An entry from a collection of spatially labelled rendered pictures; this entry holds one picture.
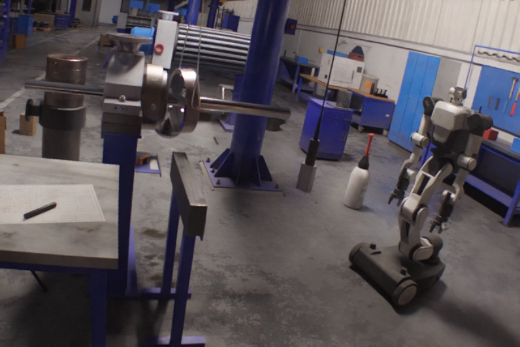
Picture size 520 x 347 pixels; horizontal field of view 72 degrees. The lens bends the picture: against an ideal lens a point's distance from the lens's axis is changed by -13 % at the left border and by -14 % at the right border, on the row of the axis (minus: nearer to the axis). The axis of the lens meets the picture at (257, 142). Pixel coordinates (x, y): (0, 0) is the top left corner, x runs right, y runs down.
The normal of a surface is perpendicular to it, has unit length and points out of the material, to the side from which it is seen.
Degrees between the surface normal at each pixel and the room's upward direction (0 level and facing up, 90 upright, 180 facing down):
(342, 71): 90
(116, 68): 45
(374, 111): 90
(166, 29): 90
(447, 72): 90
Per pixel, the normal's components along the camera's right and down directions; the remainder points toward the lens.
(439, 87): 0.27, 0.31
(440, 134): -0.90, -0.05
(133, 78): 0.34, -0.44
